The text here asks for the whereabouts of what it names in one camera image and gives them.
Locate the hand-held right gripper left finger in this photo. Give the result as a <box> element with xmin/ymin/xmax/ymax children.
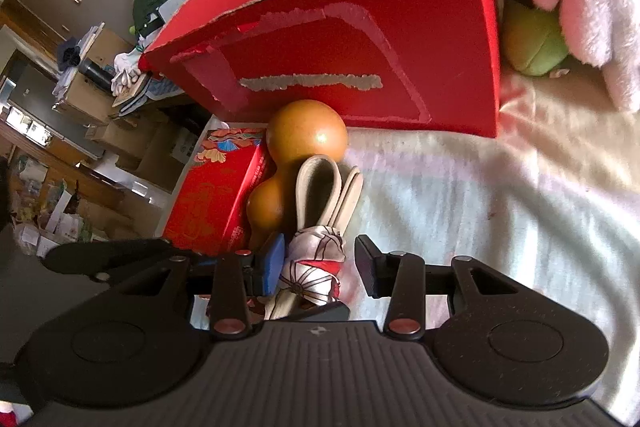
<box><xmin>117</xmin><ymin>234</ymin><xmax>287</xmax><ymax>341</ymax></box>

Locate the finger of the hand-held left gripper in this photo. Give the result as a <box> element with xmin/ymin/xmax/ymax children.
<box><xmin>291</xmin><ymin>303</ymin><xmax>351</xmax><ymax>323</ymax></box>
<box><xmin>42</xmin><ymin>238</ymin><xmax>190</xmax><ymax>282</ymax></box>

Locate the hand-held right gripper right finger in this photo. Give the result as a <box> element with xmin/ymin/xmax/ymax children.
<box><xmin>354</xmin><ymin>235</ymin><xmax>520</xmax><ymax>342</ymax></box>

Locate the patterned silk scarf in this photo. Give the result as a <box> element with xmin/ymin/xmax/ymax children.
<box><xmin>279</xmin><ymin>227</ymin><xmax>347</xmax><ymax>308</ymax></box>

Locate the cream strap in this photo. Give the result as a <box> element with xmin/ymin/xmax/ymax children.
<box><xmin>264</xmin><ymin>155</ymin><xmax>364</xmax><ymax>320</ymax></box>

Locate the red floral carton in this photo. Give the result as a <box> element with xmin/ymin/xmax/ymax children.
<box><xmin>162</xmin><ymin>128</ymin><xmax>273</xmax><ymax>257</ymax></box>

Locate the orange gourd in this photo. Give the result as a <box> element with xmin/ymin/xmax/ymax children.
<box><xmin>246</xmin><ymin>99</ymin><xmax>348</xmax><ymax>253</ymax></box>

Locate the red cardboard box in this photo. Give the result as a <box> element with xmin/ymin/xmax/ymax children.
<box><xmin>139</xmin><ymin>0</ymin><xmax>502</xmax><ymax>138</ymax></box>

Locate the brown cardboard box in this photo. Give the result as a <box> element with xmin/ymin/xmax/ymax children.
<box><xmin>52</xmin><ymin>29</ymin><xmax>136</xmax><ymax>125</ymax></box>

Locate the black bottle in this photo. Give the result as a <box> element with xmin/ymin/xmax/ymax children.
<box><xmin>77</xmin><ymin>59</ymin><xmax>116</xmax><ymax>90</ymax></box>

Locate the stack of papers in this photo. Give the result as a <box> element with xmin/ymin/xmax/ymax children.
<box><xmin>54</xmin><ymin>24</ymin><xmax>107</xmax><ymax>98</ymax></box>

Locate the green plush toy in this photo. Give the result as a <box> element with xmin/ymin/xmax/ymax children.
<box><xmin>487</xmin><ymin>0</ymin><xmax>571</xmax><ymax>78</ymax></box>

